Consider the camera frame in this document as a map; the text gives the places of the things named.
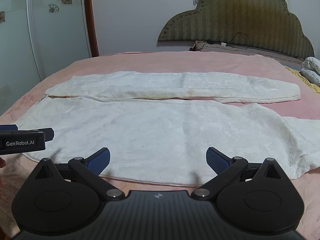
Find brown wooden door frame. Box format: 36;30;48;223
83;0;99;57

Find pink bed blanket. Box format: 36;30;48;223
1;51;319;239

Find white patterned folded quilt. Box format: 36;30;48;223
300;57;320;87

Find white floral wardrobe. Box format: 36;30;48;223
0;0;91;113

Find white textured pants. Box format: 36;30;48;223
17;72;319;185

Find yellow blanket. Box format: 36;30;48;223
285;66;320;94

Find person's left hand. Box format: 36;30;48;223
0;158;6;168

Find olive green scalloped headboard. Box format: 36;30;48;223
158;0;314;59

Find black charging cable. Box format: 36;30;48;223
204;31;251;51

